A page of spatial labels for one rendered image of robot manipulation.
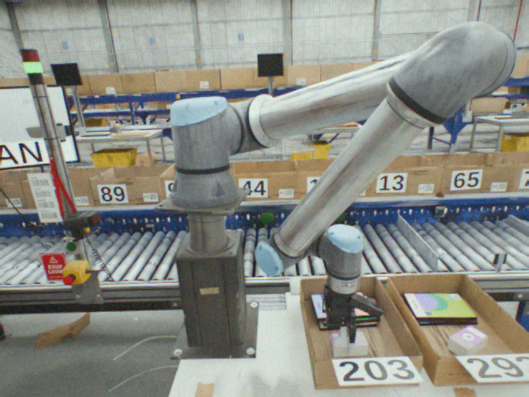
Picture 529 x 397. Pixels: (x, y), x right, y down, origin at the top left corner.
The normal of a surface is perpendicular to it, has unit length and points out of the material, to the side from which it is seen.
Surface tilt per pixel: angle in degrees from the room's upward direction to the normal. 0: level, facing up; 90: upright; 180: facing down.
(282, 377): 0
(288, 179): 90
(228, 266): 90
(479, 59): 77
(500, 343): 0
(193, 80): 90
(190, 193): 69
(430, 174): 90
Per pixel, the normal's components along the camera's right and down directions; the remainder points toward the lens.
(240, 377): -0.04, -0.94
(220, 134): 0.74, 0.22
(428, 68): -0.44, -0.11
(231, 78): 0.00, 0.34
